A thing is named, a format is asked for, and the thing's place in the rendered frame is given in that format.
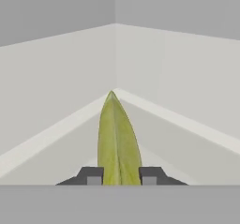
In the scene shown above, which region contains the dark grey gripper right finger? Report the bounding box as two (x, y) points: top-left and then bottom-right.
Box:
(139, 166), (189, 187)

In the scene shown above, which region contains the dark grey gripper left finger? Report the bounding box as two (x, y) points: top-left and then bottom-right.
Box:
(55, 166), (105, 187)

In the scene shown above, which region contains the yellow-green lemon wedge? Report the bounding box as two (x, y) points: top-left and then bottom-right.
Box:
(97, 90), (143, 187)

